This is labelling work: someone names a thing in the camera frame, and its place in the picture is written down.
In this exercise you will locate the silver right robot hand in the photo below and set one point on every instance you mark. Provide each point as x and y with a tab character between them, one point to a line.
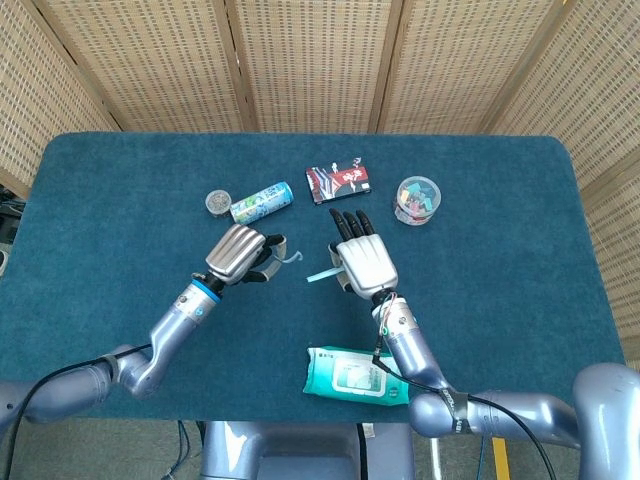
367	262

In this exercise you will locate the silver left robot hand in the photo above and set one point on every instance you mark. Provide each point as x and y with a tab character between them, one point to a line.
235	252

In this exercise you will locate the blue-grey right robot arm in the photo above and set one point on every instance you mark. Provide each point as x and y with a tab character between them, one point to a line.
415	355

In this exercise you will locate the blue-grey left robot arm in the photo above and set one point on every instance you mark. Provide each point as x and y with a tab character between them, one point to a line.
170	330

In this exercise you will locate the small clear jar dark contents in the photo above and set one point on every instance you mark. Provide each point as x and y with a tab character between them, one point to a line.
218	202

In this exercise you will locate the blue green beverage can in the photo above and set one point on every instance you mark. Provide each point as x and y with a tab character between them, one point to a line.
260	202

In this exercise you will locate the clear tub of colourful clips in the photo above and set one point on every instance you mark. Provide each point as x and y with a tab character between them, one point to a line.
417	200

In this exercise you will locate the black red card box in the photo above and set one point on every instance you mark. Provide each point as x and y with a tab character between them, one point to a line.
340	182

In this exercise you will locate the green wet wipes pack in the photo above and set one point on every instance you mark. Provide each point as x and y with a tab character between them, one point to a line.
350	377

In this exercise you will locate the teal table cloth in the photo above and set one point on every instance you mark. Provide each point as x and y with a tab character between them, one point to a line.
125	200

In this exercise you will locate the blue-grey robot torso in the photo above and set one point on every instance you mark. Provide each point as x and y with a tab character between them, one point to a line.
300	455

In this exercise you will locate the wicker folding screen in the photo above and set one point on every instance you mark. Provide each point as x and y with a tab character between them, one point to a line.
320	60

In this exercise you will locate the black equipment on floor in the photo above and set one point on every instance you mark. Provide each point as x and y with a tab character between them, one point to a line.
9	220

